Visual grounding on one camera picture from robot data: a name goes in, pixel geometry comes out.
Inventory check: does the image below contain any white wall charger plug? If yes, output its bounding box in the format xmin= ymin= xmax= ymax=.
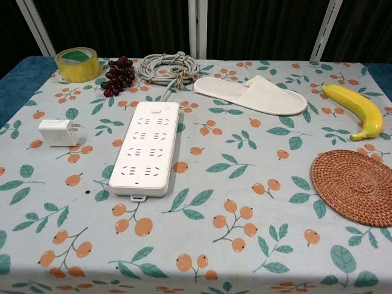
xmin=38 ymin=119 xmax=88 ymax=148

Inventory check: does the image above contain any white power strip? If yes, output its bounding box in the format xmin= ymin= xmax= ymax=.
xmin=108 ymin=101 xmax=181 ymax=203

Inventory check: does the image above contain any floral orange fruit tablecloth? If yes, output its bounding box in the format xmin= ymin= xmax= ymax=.
xmin=0 ymin=57 xmax=392 ymax=294

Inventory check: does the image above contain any white cloth slipper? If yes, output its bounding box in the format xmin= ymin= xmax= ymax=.
xmin=193 ymin=75 xmax=307 ymax=116

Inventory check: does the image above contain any dark red grape bunch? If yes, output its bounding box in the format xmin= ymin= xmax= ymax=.
xmin=100 ymin=55 xmax=137 ymax=99

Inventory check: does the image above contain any black pleated curtain panel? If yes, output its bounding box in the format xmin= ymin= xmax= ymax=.
xmin=0 ymin=0 xmax=42 ymax=81
xmin=33 ymin=0 xmax=191 ymax=61
xmin=318 ymin=0 xmax=392 ymax=66
xmin=206 ymin=0 xmax=335 ymax=62

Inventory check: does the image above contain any yellow packing tape roll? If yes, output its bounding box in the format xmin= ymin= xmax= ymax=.
xmin=54 ymin=47 xmax=102 ymax=84

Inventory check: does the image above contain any round woven rattan coaster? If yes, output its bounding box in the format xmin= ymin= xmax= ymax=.
xmin=310 ymin=149 xmax=392 ymax=228

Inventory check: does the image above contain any yellow banana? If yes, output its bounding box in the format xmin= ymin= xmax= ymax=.
xmin=321 ymin=83 xmax=385 ymax=142

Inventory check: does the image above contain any blue fabric table cover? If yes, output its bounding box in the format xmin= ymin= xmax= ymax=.
xmin=0 ymin=56 xmax=392 ymax=129

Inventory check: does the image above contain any coiled grey power cable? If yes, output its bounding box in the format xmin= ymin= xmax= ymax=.
xmin=138 ymin=52 xmax=202 ymax=102

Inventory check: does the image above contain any white slotted frame post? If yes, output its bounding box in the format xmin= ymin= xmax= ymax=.
xmin=15 ymin=0 xmax=58 ymax=58
xmin=309 ymin=0 xmax=344 ymax=62
xmin=187 ymin=0 xmax=209 ymax=60

